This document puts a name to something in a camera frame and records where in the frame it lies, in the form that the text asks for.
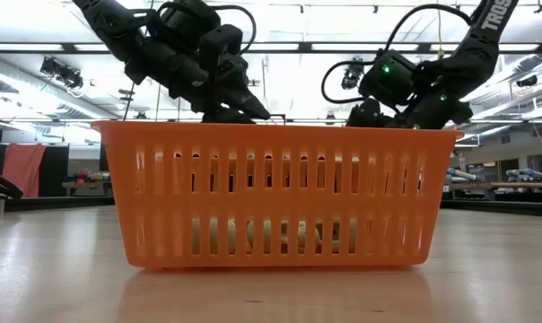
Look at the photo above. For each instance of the red cloth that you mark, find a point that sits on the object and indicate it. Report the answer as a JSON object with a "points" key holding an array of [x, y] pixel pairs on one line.
{"points": [[22, 168]]}

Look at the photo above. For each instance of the black overhead mounted device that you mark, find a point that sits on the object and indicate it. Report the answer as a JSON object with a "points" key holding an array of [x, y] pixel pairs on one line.
{"points": [[527, 81], [62, 74], [349, 78]]}

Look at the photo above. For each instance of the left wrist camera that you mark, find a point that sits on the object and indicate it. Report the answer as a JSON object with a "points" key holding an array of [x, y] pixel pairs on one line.
{"points": [[221, 40]]}

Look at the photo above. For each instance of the black overhead frame rail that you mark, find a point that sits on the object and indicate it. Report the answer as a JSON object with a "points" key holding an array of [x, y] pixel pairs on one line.
{"points": [[68, 46]]}

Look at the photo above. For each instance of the black curved object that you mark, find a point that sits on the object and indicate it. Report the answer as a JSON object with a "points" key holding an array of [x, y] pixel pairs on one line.
{"points": [[2, 185]]}

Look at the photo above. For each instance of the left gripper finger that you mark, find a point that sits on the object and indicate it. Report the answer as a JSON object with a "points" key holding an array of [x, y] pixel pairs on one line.
{"points": [[226, 116], [253, 107]]}

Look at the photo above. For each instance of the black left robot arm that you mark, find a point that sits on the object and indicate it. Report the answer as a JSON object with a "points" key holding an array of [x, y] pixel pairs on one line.
{"points": [[109, 22]]}

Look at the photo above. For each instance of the background shelf with items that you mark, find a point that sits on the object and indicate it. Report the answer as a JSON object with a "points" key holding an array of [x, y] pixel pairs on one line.
{"points": [[87, 179]]}

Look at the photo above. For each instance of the black cloth panel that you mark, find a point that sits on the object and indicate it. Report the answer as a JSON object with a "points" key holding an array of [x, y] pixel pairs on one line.
{"points": [[53, 170]]}

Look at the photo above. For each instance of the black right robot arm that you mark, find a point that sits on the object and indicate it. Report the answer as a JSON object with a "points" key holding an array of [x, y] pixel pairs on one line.
{"points": [[491, 27]]}

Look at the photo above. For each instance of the orange slotted plastic basket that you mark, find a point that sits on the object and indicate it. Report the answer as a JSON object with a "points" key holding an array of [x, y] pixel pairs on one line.
{"points": [[275, 204]]}

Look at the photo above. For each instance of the wooden background table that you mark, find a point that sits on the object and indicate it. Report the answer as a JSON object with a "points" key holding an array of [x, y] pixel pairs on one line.
{"points": [[522, 185]]}

